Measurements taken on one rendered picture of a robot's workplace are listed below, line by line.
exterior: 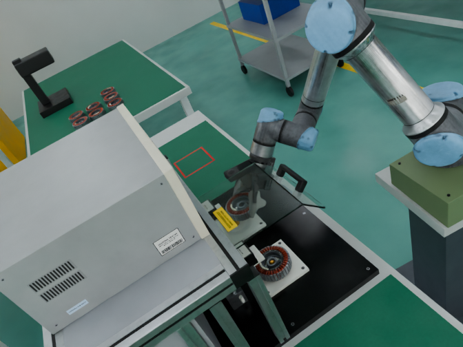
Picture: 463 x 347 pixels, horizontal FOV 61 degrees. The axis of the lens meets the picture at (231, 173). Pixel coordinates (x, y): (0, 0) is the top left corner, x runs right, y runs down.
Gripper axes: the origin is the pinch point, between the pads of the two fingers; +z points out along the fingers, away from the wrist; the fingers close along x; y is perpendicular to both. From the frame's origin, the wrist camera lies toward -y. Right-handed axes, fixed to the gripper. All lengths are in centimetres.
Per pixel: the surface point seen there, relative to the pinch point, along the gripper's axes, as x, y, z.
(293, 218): -11.4, 14.0, -1.9
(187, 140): 74, 9, 4
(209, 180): 35.5, 4.8, 6.7
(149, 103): 140, 8, 4
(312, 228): -19.3, 15.6, -3.0
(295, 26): 182, 134, -62
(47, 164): -1, -61, -15
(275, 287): -30.5, -2.6, 8.6
